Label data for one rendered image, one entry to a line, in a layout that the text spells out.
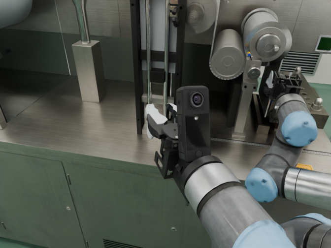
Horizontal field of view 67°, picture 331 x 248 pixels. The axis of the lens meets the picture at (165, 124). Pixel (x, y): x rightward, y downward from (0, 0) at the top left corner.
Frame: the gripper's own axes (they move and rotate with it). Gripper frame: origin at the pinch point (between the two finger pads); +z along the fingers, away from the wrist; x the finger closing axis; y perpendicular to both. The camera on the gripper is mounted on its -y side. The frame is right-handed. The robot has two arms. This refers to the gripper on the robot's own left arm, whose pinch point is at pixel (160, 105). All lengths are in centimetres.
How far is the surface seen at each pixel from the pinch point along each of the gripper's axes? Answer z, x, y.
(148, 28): 33.8, 7.9, -8.1
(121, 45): 87, 13, 11
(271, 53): 21, 47, -6
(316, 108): 10, 67, 11
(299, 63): 191, 283, 53
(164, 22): 33.4, 12.6, -10.3
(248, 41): 26.5, 40.8, -8.0
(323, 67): 175, 310, 52
